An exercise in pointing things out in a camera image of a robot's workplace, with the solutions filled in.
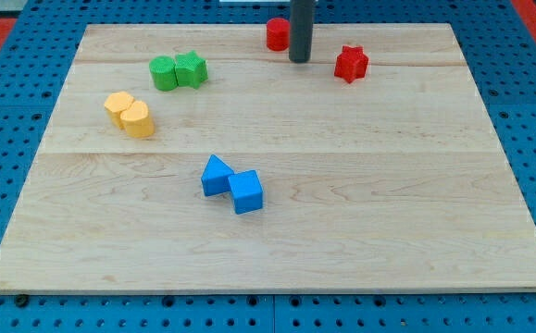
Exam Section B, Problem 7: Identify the green star block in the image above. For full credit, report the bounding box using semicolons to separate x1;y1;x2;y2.
175;51;208;89

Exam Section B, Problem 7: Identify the red star block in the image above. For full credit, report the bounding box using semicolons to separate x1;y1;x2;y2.
334;45;369;83

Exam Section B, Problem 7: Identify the blue cube block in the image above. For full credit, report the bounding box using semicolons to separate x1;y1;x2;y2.
227;170;263;215

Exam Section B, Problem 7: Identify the blue triangle block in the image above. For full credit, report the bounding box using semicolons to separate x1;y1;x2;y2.
201;154;234;196

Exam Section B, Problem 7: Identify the wooden board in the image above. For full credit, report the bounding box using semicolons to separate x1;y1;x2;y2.
0;23;536;295

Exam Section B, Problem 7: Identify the red cylinder block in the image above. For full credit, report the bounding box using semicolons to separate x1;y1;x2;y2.
266;18;290;51

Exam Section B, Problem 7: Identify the yellow heart block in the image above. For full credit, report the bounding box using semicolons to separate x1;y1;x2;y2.
119;100;156;138

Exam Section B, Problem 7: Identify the green cylinder block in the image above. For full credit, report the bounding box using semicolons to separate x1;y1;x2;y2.
149;55;178;92

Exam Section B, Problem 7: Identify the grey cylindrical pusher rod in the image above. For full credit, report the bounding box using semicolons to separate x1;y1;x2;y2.
289;0;315;64

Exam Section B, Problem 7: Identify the yellow hexagon block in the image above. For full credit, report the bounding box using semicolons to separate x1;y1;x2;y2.
104;91;134;129

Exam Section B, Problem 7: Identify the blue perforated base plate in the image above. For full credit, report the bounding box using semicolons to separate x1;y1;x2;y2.
0;0;536;332

